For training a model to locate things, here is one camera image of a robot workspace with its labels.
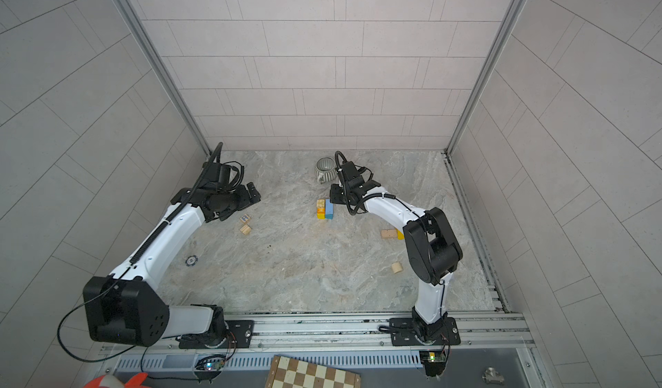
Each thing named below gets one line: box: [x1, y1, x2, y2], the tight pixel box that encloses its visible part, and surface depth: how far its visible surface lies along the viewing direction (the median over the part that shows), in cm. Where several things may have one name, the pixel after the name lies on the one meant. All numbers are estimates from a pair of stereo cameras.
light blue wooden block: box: [324, 199, 334, 220], surface depth 93 cm
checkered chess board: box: [264, 355, 362, 388], surface depth 64 cm
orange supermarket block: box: [316, 207, 327, 220], surface depth 94 cm
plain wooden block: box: [380, 229, 398, 239], surface depth 93 cm
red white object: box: [83, 372, 150, 388], surface depth 61 cm
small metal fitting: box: [481, 366, 506, 386], surface depth 65 cm
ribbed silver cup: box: [315, 156, 337, 182], surface depth 104 cm
